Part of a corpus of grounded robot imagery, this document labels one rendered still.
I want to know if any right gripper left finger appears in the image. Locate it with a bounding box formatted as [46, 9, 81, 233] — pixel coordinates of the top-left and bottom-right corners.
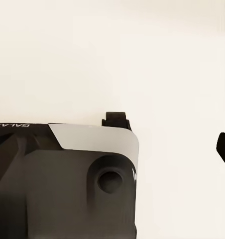
[0, 132, 19, 181]

